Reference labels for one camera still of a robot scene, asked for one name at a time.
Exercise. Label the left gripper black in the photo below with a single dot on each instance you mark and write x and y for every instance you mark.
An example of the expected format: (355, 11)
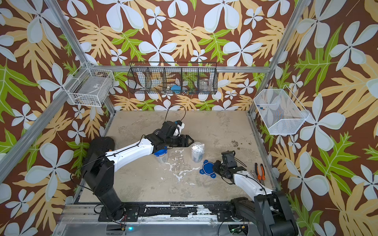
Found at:
(183, 140)

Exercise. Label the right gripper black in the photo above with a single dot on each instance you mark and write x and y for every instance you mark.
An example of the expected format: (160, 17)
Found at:
(216, 163)

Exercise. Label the clear jar blue lid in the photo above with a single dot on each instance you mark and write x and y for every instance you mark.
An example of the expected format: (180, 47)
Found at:
(162, 155)

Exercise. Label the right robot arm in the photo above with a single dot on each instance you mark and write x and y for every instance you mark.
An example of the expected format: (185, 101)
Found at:
(269, 210)

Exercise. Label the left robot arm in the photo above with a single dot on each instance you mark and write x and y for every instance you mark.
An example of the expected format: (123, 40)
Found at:
(104, 161)

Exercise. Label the metal wrench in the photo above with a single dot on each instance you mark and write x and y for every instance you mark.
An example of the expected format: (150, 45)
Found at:
(253, 173)

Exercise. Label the blue object in basket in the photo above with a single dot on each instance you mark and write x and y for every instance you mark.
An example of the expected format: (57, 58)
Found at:
(176, 89)

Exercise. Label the white mesh basket right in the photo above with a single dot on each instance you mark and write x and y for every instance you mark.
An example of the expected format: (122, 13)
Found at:
(281, 111)

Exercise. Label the black tool case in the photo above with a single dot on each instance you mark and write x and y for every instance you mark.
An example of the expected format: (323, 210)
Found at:
(101, 145)

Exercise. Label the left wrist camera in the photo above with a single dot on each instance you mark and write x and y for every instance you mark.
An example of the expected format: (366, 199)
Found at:
(178, 128)

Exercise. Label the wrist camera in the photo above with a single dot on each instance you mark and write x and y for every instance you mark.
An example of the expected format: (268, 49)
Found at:
(178, 128)
(228, 159)

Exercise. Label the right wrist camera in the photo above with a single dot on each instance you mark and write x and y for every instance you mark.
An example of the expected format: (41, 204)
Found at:
(228, 159)

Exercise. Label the orange handled pliers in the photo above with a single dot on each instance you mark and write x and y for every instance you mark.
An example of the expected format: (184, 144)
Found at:
(260, 173)

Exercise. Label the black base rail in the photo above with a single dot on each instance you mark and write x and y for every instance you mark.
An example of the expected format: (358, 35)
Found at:
(218, 211)

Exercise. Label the black wire basket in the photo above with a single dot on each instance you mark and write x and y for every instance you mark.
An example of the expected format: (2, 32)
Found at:
(192, 77)

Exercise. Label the white wire basket left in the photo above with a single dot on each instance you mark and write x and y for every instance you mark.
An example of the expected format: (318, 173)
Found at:
(89, 85)

